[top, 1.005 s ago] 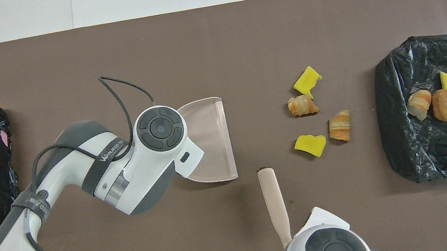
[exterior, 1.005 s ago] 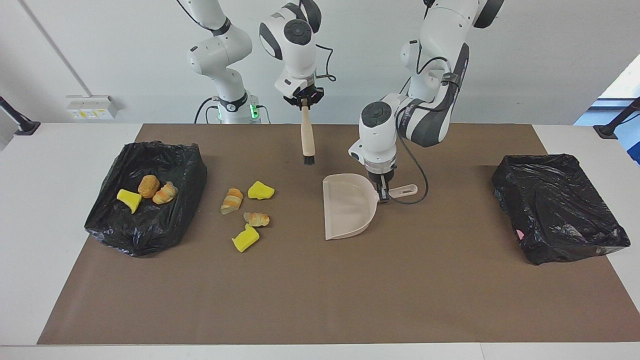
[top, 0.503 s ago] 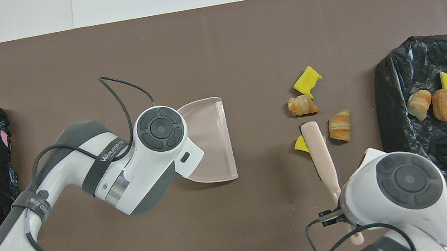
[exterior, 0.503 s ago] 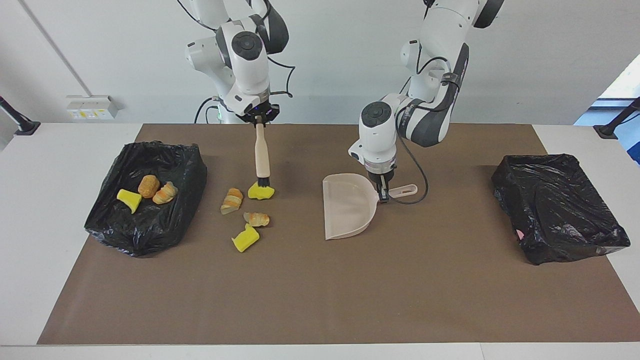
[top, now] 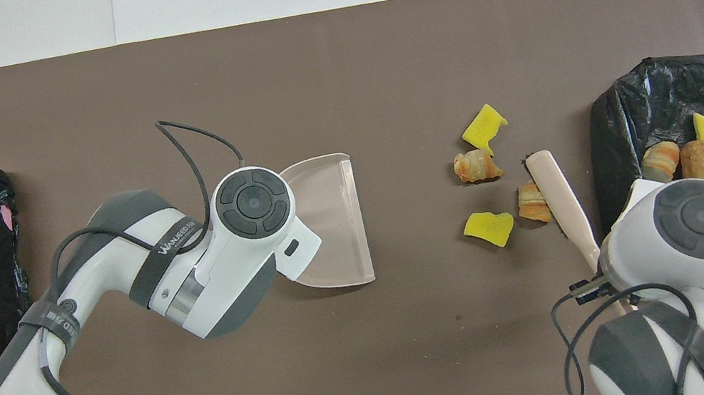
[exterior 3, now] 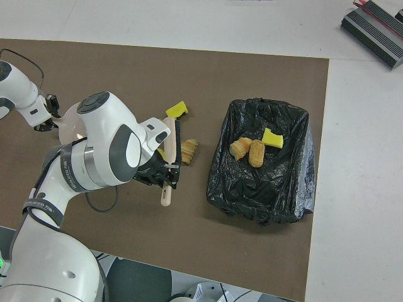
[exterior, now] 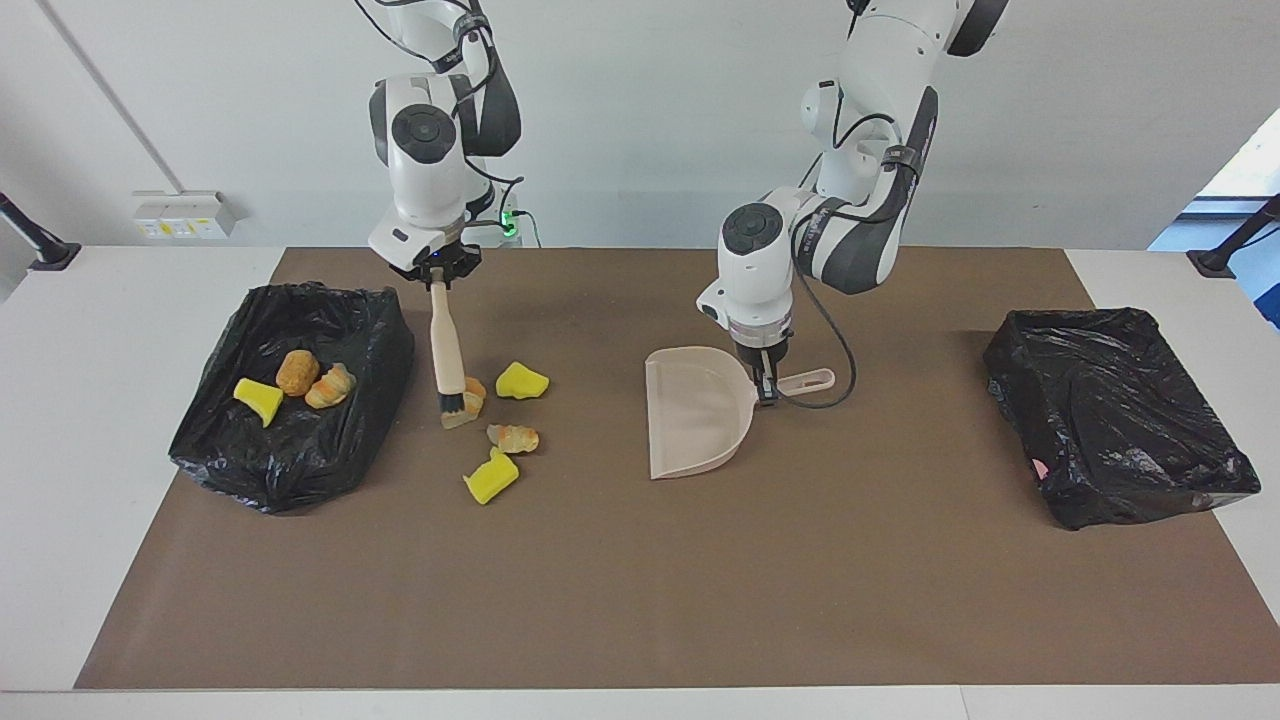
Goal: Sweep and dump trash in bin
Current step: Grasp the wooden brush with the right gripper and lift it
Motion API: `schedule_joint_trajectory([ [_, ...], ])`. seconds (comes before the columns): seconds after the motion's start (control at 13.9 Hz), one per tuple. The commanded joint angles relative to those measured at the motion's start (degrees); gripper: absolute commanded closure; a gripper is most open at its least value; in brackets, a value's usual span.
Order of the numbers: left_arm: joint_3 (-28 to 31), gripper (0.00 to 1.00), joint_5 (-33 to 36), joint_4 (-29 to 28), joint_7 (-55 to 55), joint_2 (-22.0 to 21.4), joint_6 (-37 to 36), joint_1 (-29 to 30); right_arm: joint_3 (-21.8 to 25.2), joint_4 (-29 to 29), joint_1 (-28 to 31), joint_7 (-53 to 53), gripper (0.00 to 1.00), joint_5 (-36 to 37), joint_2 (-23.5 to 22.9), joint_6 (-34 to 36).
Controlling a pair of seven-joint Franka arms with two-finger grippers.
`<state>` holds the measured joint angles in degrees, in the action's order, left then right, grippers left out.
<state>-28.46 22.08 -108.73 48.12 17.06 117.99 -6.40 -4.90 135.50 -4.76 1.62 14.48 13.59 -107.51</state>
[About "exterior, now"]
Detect beige plastic dustpan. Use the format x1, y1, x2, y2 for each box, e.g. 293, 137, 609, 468
645, 346, 836, 481

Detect beige hand brush black bristles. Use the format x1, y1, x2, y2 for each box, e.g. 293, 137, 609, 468
429, 283, 467, 417

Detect yellow sponge piece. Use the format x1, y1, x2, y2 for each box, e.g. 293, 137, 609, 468
233, 377, 284, 428
495, 362, 551, 401
462, 447, 521, 506

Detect pale crusty bread toy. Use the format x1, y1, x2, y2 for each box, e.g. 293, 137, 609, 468
305, 363, 357, 410

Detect striped sliced bread toy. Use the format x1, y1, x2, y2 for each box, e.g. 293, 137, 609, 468
441, 375, 488, 431

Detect brown bread roll toy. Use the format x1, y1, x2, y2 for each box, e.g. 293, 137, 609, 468
276, 349, 321, 397

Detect black bag lined bin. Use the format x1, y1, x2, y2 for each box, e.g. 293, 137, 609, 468
168, 282, 415, 516

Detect black bag bin pink spot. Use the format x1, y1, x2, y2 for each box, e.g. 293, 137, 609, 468
982, 307, 1262, 531

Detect brown table mat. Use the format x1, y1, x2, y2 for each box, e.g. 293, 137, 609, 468
75, 247, 1280, 691

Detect bright window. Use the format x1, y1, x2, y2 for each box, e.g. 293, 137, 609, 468
1148, 105, 1280, 331

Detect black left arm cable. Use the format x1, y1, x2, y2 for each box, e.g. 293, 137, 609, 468
775, 0, 901, 411

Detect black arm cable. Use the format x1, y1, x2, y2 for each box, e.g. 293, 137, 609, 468
355, 0, 526, 219
775, 0, 901, 411

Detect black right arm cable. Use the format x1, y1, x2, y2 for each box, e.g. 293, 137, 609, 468
355, 0, 526, 219

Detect white wall socket box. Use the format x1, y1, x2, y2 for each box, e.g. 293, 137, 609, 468
132, 190, 237, 241

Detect white wall conduit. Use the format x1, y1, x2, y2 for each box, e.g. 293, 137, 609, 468
38, 0, 181, 193

